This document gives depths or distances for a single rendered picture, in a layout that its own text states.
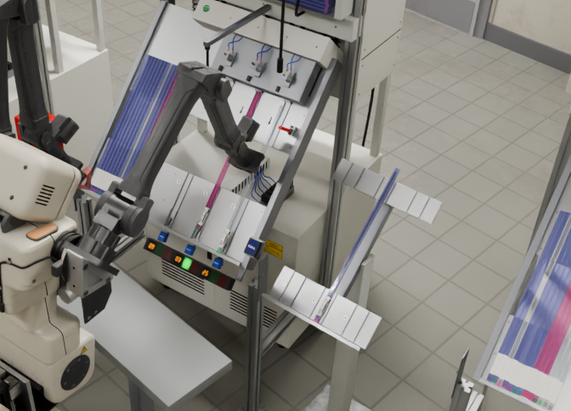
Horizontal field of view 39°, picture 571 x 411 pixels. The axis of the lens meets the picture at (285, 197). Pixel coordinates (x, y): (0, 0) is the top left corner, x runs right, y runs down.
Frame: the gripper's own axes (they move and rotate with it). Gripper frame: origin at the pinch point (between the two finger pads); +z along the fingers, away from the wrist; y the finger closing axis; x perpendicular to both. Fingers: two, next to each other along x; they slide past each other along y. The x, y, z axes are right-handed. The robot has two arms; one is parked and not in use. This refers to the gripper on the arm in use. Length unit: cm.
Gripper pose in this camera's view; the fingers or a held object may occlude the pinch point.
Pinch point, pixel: (255, 167)
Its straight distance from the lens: 253.4
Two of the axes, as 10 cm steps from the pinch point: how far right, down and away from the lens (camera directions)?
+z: 3.0, 2.8, 9.1
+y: -8.6, -3.4, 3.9
